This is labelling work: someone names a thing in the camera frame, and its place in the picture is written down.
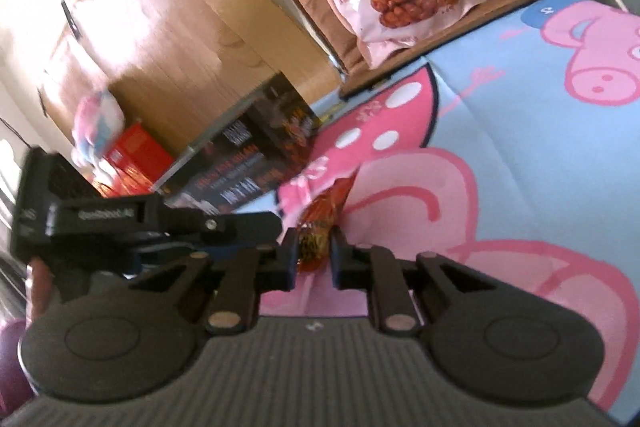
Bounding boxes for printed cartoon blanket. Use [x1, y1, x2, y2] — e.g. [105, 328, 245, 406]
[257, 0, 640, 427]

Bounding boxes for red orange snack packet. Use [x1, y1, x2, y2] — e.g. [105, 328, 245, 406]
[295, 172, 362, 274]

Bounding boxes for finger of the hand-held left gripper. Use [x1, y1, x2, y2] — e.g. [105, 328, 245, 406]
[162, 207, 284, 258]

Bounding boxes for small pink snack packet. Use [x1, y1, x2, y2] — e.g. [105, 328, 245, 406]
[276, 159, 358, 228]

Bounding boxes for red box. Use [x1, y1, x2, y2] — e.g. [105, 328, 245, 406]
[92, 121, 177, 198]

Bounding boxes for pink blue plastic bag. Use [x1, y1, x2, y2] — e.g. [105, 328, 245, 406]
[69, 88, 127, 168]

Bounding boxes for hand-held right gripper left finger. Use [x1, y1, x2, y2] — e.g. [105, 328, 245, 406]
[129, 229, 299, 336]

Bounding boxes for wooden cabinet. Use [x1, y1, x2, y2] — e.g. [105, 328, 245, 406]
[37, 0, 343, 160]

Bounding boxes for black printed box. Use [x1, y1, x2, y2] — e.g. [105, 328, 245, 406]
[159, 73, 322, 219]

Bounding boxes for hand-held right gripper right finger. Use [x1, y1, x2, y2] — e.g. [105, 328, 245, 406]
[330, 229, 483, 336]

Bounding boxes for person's left hand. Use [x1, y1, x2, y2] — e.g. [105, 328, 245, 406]
[26, 256, 60, 325]

